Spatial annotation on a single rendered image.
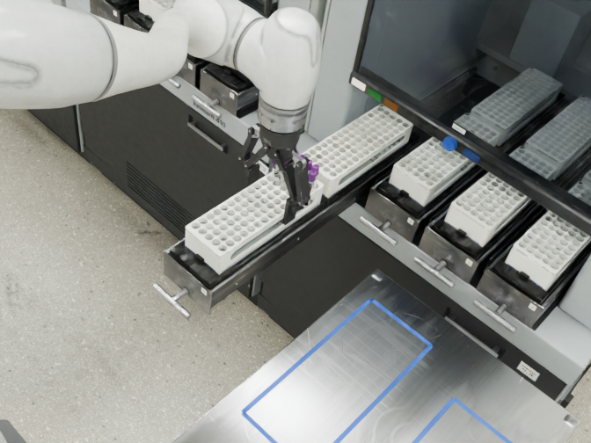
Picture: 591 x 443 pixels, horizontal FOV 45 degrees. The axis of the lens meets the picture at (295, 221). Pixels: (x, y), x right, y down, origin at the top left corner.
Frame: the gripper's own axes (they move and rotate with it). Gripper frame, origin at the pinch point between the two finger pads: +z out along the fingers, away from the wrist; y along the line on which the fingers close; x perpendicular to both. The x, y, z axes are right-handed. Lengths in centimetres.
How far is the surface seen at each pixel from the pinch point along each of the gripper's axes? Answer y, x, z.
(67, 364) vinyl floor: -45, -27, 86
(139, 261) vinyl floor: -62, 13, 86
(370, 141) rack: 1.9, 30.5, 0.3
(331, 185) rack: 5.1, 13.5, 0.7
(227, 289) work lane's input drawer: 6.8, -17.9, 7.7
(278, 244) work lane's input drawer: 6.7, -4.0, 5.2
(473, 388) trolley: 53, -3, 4
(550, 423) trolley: 66, 1, 4
